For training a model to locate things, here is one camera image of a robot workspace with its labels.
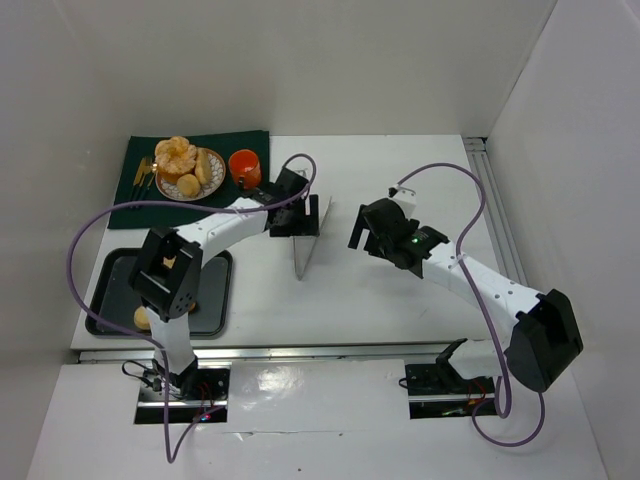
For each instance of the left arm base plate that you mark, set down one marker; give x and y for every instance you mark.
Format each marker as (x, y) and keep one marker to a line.
(205, 399)

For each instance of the gold fork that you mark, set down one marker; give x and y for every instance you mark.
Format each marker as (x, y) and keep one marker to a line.
(144, 169)

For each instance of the long bread roll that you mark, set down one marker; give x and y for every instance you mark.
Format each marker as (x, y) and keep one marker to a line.
(202, 168)

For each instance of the orange mug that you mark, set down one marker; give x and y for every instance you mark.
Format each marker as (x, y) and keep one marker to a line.
(245, 168)

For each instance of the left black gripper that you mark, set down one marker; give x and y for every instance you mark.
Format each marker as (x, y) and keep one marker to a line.
(298, 220)

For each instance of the round bread bun right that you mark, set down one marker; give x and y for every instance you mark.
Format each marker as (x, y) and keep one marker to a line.
(168, 262)

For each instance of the round bread slice top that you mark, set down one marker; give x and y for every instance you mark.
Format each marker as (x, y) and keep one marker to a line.
(188, 185)

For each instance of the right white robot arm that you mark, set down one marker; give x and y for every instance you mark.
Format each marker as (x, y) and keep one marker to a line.
(537, 336)

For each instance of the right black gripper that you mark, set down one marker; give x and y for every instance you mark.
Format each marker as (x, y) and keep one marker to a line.
(373, 226)

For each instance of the bread piece bottom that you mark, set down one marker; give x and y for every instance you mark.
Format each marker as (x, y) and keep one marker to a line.
(141, 319)

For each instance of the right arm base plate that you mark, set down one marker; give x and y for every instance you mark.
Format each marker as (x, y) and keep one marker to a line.
(429, 396)

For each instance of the aluminium rail frame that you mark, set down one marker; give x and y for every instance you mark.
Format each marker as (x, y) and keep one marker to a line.
(347, 297)

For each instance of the patterned ceramic plate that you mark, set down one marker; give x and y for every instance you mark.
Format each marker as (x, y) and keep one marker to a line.
(218, 174)

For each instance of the gold knife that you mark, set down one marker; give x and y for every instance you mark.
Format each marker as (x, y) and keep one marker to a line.
(147, 181)

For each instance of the black tray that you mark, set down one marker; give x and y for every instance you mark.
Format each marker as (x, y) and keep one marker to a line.
(115, 301)

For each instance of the dark green cloth mat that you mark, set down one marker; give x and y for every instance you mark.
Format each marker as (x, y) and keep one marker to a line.
(224, 144)

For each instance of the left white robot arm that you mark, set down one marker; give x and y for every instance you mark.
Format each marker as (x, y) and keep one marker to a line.
(166, 275)

